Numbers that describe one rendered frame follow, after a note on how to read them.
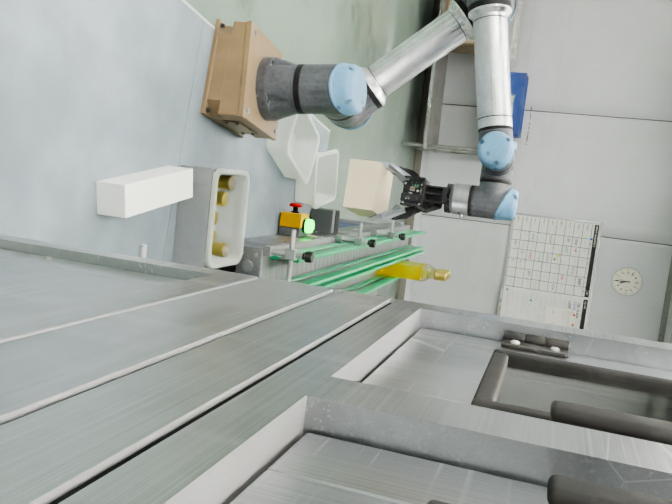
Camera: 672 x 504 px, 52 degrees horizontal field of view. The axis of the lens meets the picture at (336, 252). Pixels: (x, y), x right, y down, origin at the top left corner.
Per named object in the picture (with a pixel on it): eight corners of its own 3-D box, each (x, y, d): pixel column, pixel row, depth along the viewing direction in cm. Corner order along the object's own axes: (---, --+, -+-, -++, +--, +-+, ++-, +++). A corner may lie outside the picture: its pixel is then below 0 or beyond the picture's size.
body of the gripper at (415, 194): (401, 173, 168) (451, 179, 164) (408, 180, 176) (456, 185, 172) (396, 204, 168) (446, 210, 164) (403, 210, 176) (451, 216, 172)
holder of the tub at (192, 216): (169, 287, 156) (200, 292, 154) (180, 164, 153) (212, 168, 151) (206, 279, 172) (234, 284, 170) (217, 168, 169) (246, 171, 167)
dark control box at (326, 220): (307, 230, 238) (330, 234, 235) (310, 207, 237) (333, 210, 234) (315, 229, 245) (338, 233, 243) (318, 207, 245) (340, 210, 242)
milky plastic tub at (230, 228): (173, 264, 155) (208, 270, 153) (182, 163, 153) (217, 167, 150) (210, 258, 172) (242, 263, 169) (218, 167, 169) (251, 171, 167)
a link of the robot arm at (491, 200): (520, 189, 168) (515, 223, 168) (474, 183, 171) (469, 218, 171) (518, 184, 161) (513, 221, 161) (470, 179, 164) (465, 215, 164)
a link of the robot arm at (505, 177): (518, 134, 158) (511, 182, 158) (518, 143, 169) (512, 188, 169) (483, 130, 160) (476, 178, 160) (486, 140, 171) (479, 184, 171)
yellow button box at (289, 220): (276, 234, 211) (299, 237, 209) (279, 209, 211) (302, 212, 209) (285, 233, 218) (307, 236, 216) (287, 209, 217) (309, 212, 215)
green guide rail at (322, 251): (268, 258, 173) (298, 263, 171) (269, 254, 173) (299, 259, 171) (410, 231, 339) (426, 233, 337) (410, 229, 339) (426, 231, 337)
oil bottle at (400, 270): (375, 274, 285) (443, 284, 277) (377, 260, 285) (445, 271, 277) (379, 273, 291) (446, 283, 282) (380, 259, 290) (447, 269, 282)
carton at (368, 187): (350, 158, 171) (380, 161, 169) (366, 171, 186) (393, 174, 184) (342, 206, 170) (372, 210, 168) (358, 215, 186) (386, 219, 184)
